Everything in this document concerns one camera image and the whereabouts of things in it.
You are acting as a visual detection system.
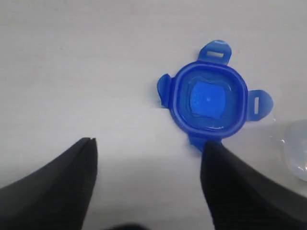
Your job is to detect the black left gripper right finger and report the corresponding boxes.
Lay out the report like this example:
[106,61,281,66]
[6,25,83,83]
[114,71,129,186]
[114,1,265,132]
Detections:
[200,141,307,230]

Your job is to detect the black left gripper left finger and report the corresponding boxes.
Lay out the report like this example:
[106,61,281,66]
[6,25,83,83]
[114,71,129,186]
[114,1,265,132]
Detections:
[0,138,98,230]

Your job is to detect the blue plastic lid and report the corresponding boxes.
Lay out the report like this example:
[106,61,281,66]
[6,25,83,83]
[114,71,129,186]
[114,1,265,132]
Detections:
[157,40,273,151]

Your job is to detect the clear tall plastic container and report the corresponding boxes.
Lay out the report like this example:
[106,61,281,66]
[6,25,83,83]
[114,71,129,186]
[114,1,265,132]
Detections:
[272,119,307,182]

